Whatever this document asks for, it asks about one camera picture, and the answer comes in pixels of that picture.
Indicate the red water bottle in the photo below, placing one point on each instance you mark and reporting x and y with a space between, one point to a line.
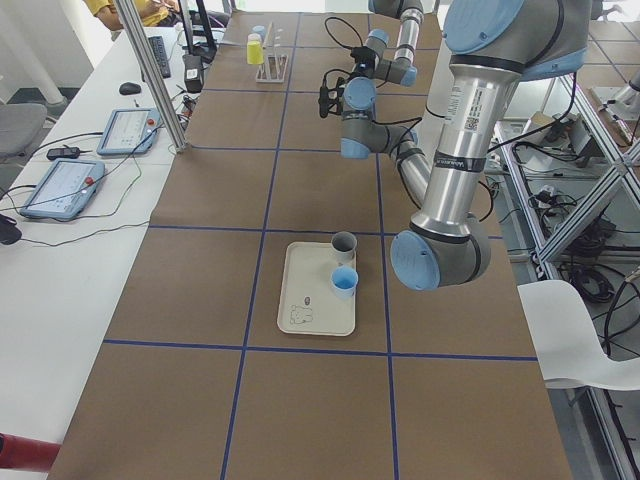
26 454

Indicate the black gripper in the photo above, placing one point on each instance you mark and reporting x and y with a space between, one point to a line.
334 95
368 64

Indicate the yellow plastic cup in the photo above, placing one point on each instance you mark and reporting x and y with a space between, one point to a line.
254 52

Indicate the far teach pendant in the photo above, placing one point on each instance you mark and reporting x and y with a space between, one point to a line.
129 131

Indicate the near teach pendant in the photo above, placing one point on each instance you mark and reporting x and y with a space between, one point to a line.
65 190

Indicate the aluminium frame post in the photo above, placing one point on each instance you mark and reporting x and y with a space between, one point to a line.
133 25

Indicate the teach pendant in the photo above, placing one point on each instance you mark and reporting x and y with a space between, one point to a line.
129 131
65 190

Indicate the black computer mouse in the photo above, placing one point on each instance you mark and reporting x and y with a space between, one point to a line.
129 88

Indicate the black keyboard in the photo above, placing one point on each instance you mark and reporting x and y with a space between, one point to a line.
159 53

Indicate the cream serving tray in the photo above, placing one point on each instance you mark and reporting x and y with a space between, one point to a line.
309 303

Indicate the person in yellow shirt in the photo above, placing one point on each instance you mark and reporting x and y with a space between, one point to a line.
152 13

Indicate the light blue plastic cup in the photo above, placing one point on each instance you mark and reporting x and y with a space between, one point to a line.
259 29

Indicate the grey plastic cup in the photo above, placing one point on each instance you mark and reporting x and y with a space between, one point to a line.
344 245

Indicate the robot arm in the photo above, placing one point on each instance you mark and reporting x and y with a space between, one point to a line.
400 70
494 46

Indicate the white plastic chair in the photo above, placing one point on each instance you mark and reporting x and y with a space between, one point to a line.
566 344

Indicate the black power adapter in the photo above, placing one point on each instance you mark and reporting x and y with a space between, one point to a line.
63 153

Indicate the black monitor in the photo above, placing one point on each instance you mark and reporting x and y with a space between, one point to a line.
197 29

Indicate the white wire cup rack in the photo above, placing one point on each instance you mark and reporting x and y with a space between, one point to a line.
275 65

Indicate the black desktop box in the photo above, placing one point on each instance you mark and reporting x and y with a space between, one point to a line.
193 73

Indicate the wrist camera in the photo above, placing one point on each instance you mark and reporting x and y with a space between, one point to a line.
364 60

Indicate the grey office chair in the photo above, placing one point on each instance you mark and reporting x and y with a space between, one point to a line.
20 125

